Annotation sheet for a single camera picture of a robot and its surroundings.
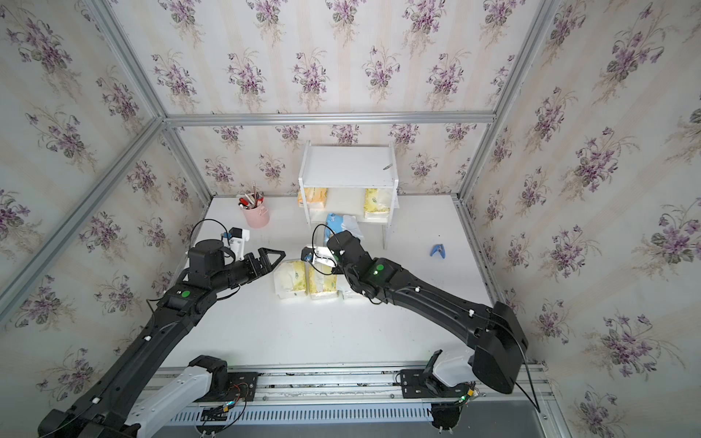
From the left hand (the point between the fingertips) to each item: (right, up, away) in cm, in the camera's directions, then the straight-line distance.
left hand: (278, 261), depth 73 cm
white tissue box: (+17, -10, +13) cm, 24 cm away
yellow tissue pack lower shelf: (+27, +18, +20) cm, 38 cm away
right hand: (+17, +6, +4) cm, 19 cm away
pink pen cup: (-18, +12, +33) cm, 40 cm away
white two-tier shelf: (+20, +23, +6) cm, 31 cm away
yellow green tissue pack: (-1, -9, +17) cm, 19 cm away
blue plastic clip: (+53, +1, +28) cm, 60 cm away
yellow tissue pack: (+10, -10, +15) cm, 20 cm away
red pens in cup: (-20, +19, +33) cm, 43 cm away
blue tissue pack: (+15, +10, +9) cm, 20 cm away
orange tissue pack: (+6, +20, +22) cm, 31 cm away
